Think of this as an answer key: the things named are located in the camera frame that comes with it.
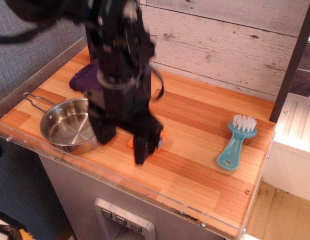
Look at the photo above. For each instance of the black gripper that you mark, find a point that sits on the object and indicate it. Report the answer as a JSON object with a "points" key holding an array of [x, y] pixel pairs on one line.
{"points": [[126, 107]]}

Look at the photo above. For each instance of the purple knitted cloth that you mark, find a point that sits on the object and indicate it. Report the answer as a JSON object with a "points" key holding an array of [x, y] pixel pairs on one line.
{"points": [[86, 78]]}

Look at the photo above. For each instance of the teal scrub brush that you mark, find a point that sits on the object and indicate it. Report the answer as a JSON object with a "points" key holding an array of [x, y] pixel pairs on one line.
{"points": [[242, 127]]}

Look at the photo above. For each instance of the steel pan with wire handle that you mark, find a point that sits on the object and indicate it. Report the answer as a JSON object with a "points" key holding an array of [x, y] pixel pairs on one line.
{"points": [[66, 124]]}

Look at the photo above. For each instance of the white ridged drainboard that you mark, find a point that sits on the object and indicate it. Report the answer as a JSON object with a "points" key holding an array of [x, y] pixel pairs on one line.
{"points": [[293, 126]]}

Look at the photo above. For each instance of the orange toy egg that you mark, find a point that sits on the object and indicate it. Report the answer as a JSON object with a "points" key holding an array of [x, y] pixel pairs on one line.
{"points": [[162, 140]]}

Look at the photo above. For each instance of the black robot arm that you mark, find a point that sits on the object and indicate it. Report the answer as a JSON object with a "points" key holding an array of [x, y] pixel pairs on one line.
{"points": [[123, 49]]}

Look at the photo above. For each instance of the dark vertical post right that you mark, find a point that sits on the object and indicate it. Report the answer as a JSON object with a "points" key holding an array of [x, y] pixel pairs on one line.
{"points": [[292, 67]]}

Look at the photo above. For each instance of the steel dispenser button panel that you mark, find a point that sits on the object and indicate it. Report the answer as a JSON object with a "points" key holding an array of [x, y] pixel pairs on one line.
{"points": [[117, 223]]}

